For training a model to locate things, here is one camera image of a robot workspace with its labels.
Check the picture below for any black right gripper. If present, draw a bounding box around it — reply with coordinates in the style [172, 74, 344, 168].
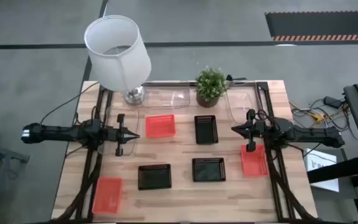
[231, 108, 269, 153]

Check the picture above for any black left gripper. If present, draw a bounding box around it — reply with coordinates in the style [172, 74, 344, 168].
[106, 113, 141, 157]

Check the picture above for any red plastic basket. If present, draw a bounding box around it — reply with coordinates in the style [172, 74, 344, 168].
[240, 143, 270, 178]
[91, 177, 124, 215]
[145, 114, 177, 139]

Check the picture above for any black plastic basket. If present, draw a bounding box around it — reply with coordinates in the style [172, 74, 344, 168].
[194, 114, 219, 145]
[137, 163, 173, 191]
[191, 157, 227, 183]

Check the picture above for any small green potted plant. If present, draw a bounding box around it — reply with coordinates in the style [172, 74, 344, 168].
[195, 67, 229, 109]

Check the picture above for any white shade table lamp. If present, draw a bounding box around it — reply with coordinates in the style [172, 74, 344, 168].
[84, 14, 152, 106]

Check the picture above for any white cardboard box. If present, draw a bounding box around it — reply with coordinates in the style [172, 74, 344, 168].
[303, 148, 340, 192]

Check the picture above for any black power adapter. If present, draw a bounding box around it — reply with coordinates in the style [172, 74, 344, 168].
[323, 95, 343, 108]

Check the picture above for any grey metal stand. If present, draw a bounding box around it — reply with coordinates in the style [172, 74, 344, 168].
[0, 139, 30, 224]

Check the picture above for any black hazard-striped floor mat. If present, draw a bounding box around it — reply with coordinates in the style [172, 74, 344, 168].
[265, 11, 358, 42]

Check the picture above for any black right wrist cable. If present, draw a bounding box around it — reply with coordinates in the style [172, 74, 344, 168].
[255, 108, 280, 132]

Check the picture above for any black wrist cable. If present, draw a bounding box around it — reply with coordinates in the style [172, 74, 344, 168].
[255, 108, 280, 132]
[90, 105, 110, 125]

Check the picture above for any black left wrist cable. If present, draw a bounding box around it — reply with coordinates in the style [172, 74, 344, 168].
[90, 105, 110, 125]

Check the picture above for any black aluminium table frame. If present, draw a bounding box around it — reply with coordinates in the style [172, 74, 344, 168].
[47, 80, 318, 224]

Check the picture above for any black clamp bracket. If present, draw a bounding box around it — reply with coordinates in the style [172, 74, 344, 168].
[225, 73, 248, 82]

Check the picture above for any long thin black cable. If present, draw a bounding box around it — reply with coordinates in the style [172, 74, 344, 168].
[40, 81, 101, 125]

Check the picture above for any yellow floor cable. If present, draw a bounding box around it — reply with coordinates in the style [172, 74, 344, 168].
[289, 101, 326, 122]

